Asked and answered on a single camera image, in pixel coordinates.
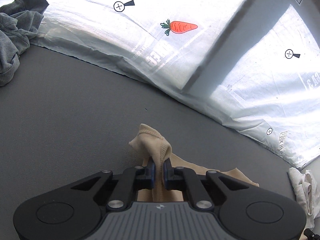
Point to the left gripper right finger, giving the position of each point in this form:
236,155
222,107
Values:
189,183

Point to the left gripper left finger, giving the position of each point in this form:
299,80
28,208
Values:
129,183

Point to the beige long-sleeve shirt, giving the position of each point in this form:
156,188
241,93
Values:
149,143

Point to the white folded cloth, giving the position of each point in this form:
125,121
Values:
306,189

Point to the white printed backdrop sheet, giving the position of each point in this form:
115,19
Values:
251,65

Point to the grey crumpled garment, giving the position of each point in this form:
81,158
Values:
20,22

